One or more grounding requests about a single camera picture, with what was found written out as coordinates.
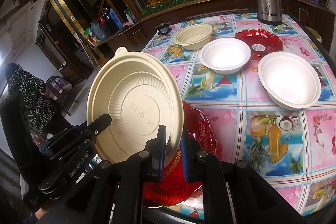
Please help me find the colourful fruit tablecloth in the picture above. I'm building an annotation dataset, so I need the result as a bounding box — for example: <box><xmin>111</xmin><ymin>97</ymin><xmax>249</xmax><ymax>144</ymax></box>
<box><xmin>143</xmin><ymin>13</ymin><xmax>335</xmax><ymax>222</ymax></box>

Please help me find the small black jar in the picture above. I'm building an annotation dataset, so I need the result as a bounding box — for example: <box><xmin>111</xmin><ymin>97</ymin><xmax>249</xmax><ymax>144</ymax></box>
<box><xmin>156</xmin><ymin>22</ymin><xmax>171</xmax><ymax>36</ymax></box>

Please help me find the blue container on shelf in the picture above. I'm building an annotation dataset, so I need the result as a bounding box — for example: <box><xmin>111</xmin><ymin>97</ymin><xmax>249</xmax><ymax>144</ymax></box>
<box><xmin>109</xmin><ymin>8</ymin><xmax>123</xmax><ymax>30</ymax></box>

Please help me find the beige bowl on table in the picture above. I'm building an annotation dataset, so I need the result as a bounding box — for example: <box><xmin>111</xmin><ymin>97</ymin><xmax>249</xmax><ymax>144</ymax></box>
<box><xmin>175</xmin><ymin>23</ymin><xmax>214</xmax><ymax>51</ymax></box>

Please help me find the white foam plate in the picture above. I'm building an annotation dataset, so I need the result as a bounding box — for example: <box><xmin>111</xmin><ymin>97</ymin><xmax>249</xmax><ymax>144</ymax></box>
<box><xmin>258</xmin><ymin>52</ymin><xmax>321</xmax><ymax>110</ymax></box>

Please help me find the beige ribbed bowl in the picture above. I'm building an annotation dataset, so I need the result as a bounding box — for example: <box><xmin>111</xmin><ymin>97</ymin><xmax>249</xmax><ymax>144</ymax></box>
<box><xmin>87</xmin><ymin>47</ymin><xmax>184</xmax><ymax>165</ymax></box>

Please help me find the green stool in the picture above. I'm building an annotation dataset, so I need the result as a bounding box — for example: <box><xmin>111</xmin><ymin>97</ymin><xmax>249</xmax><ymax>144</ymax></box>
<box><xmin>306</xmin><ymin>26</ymin><xmax>322</xmax><ymax>43</ymax></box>

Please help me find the white foam bowl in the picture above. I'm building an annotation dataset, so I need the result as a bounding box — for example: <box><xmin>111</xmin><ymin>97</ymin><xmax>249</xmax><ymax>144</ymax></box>
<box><xmin>199</xmin><ymin>38</ymin><xmax>252</xmax><ymax>75</ymax></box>

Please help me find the wooden sideboard counter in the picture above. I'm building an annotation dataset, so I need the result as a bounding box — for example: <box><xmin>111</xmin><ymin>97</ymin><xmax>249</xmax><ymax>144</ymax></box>
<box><xmin>105</xmin><ymin>0</ymin><xmax>335</xmax><ymax>51</ymax></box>

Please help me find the red scalloped plate with sticker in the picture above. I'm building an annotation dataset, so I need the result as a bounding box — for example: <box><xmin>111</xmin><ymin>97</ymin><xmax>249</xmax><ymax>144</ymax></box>
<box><xmin>234</xmin><ymin>29</ymin><xmax>283</xmax><ymax>60</ymax></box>

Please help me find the person in dark clothes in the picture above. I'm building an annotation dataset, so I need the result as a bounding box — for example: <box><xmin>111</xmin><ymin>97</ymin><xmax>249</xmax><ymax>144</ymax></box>
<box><xmin>1</xmin><ymin>63</ymin><xmax>72</xmax><ymax>182</ymax></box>

